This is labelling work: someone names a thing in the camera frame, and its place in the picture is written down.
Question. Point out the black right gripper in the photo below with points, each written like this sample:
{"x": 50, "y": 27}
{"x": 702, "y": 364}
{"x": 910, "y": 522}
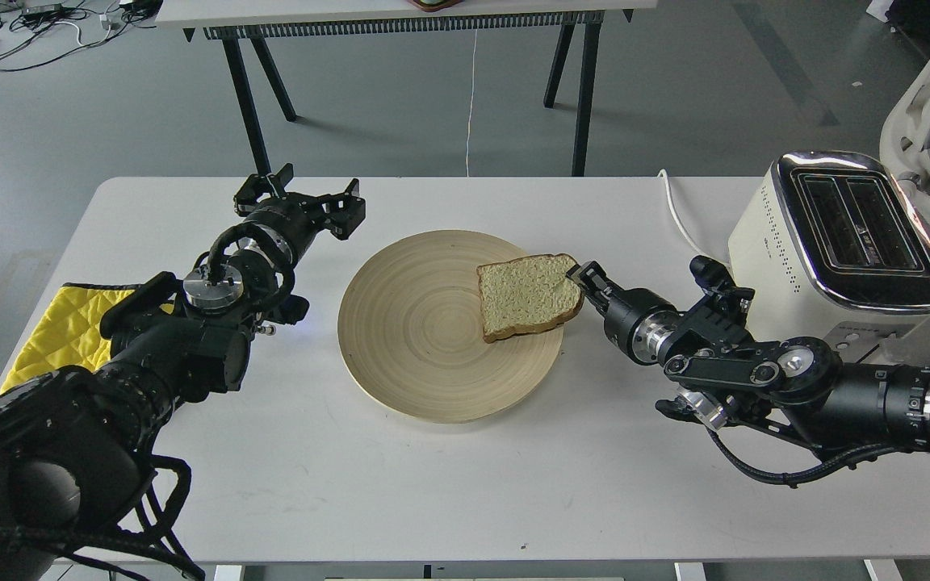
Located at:
{"x": 636, "y": 321}

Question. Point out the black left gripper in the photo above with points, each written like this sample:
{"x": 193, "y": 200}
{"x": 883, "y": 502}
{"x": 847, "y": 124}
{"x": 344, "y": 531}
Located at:
{"x": 298, "y": 218}

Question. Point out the slice of bread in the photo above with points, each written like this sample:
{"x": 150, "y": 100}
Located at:
{"x": 528, "y": 295}

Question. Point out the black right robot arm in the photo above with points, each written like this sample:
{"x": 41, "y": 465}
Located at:
{"x": 797, "y": 390}

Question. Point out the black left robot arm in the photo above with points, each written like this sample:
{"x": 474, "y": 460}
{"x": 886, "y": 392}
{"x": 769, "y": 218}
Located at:
{"x": 77, "y": 467}

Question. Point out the cream chrome toaster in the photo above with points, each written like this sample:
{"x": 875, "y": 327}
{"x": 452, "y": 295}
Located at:
{"x": 831, "y": 250}

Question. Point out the round bamboo plate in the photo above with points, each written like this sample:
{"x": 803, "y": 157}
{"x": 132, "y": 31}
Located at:
{"x": 409, "y": 330}

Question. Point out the background table with black legs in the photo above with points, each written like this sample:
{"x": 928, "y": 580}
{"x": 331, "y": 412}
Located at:
{"x": 231, "y": 22}

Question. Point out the yellow quilted cloth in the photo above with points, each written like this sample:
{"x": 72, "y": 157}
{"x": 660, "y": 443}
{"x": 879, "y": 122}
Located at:
{"x": 68, "y": 333}

